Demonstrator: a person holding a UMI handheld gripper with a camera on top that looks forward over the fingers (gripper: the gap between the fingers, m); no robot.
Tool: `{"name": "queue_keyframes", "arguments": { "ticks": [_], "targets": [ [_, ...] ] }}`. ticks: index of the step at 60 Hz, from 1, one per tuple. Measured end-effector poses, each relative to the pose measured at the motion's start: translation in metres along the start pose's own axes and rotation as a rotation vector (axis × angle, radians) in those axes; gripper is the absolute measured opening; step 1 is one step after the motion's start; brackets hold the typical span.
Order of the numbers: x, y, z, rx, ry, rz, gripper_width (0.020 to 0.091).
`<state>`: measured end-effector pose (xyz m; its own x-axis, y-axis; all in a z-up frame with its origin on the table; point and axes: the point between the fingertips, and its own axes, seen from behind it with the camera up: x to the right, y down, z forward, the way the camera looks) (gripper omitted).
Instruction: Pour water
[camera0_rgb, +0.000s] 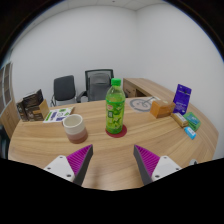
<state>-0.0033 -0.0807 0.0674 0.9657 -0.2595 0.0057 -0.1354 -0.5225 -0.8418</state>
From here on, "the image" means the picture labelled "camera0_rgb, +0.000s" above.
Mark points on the small dark brown carton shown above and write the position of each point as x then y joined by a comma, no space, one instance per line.
21,111

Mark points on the wooden side desk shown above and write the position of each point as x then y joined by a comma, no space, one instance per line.
143,87

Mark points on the green drink bottle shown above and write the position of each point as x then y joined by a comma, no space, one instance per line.
115,113

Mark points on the purple standing box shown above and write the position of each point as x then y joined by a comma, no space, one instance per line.
182,99

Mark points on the white green purple leaflet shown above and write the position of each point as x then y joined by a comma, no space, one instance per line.
58,115

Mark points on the white and brown mug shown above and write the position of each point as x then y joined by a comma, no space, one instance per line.
76,131

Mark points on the orange-brown box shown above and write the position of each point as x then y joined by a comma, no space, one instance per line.
162,109

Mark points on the small tan box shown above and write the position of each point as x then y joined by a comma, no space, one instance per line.
180,120

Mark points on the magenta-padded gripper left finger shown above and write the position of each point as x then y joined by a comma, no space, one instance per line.
60,166

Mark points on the grey mesh office chair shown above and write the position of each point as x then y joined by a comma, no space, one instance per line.
98,85

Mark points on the black padded office chair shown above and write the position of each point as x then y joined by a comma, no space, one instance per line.
64,88

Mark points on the small blue box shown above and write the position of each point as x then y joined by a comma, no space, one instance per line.
190,133

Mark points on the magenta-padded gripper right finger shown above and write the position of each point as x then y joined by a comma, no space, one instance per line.
164,166

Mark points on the large dark brown carton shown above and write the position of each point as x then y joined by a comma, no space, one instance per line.
35,103

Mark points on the small green box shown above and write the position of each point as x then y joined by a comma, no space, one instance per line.
193,120

